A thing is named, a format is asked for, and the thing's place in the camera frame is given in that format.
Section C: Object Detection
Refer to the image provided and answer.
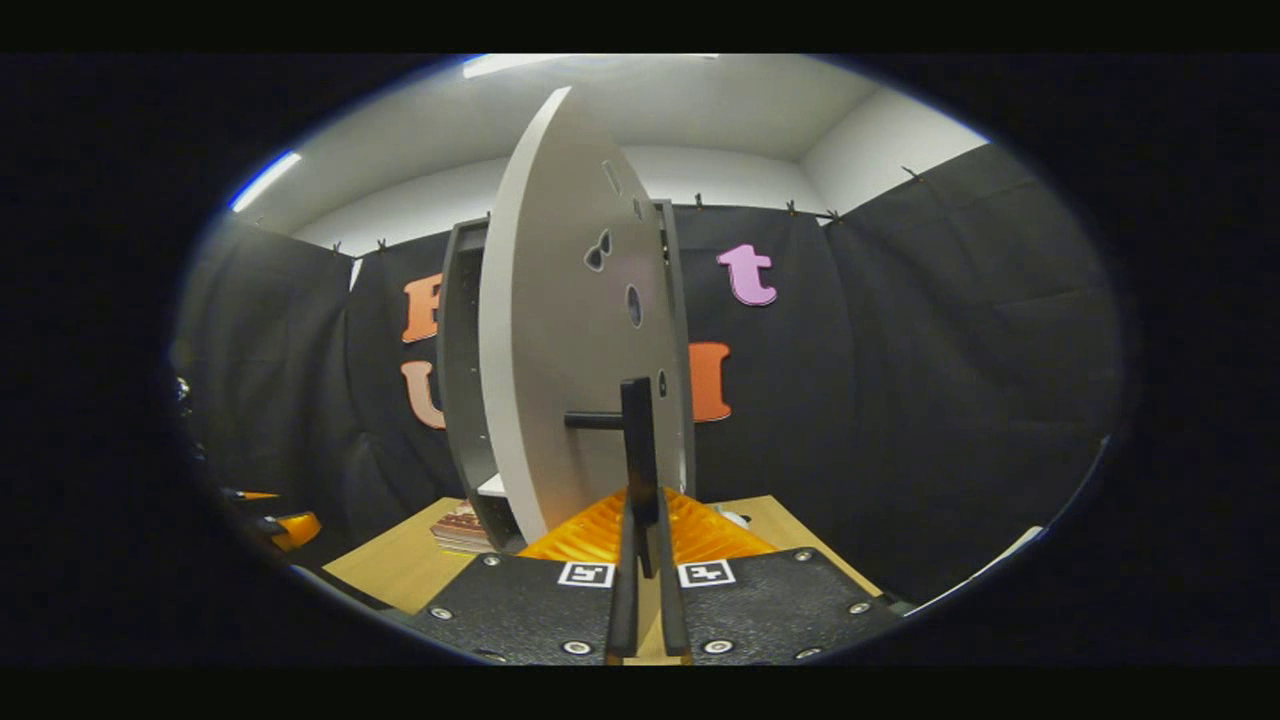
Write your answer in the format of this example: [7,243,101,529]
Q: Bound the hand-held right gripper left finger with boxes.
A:
[400,488,643,666]

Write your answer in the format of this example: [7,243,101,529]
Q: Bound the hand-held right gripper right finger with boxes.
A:
[648,488,906,666]

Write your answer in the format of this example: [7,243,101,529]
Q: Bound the black door handle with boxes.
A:
[565,377,661,581]

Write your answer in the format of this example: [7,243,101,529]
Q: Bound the grey cabinet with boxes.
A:
[437,198,697,554]

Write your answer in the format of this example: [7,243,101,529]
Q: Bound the beige cabinet door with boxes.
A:
[478,85,696,546]

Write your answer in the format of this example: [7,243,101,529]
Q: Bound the long ceiling light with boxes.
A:
[228,150,303,213]

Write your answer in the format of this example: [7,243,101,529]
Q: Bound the black backdrop cloth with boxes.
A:
[175,143,1121,606]

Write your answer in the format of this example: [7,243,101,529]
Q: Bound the white board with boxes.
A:
[905,525,1046,616]

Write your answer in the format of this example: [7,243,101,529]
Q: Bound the wide ceiling light panel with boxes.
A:
[462,53,721,80]

